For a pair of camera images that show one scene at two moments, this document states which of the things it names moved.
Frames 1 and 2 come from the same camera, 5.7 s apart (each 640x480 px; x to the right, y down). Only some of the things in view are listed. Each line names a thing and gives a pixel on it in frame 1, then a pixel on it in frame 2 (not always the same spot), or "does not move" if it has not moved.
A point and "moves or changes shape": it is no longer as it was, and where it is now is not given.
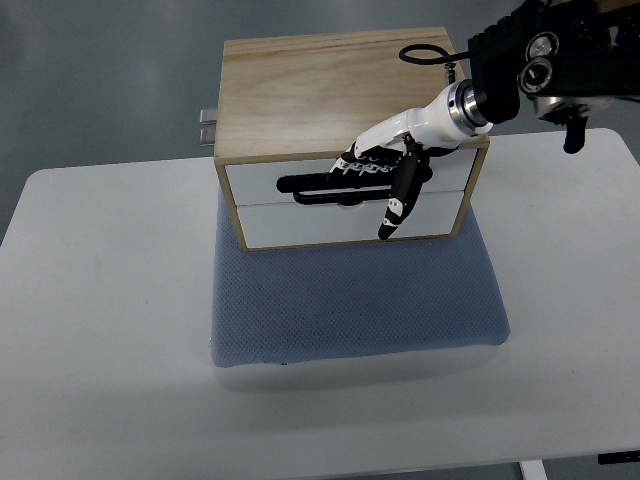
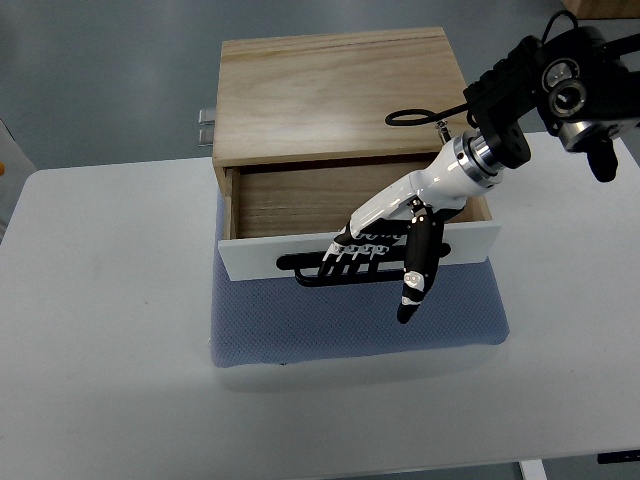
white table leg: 533,470 does not move
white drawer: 256,184 moves or changes shape
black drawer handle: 351,197 -> 306,267
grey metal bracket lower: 207,136 does not move
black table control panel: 619,457 does not move
